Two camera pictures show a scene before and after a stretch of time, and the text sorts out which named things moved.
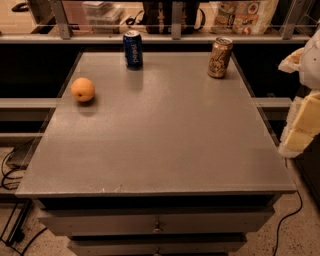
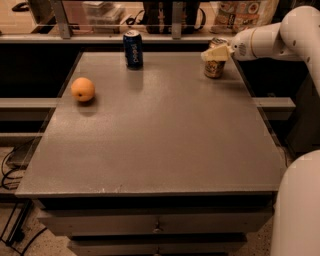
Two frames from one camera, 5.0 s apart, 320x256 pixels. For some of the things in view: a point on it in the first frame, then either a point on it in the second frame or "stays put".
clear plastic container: (103, 17) stays put
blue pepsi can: (133, 50) stays put
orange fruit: (82, 89) stays put
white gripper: (311, 66) -> (240, 47)
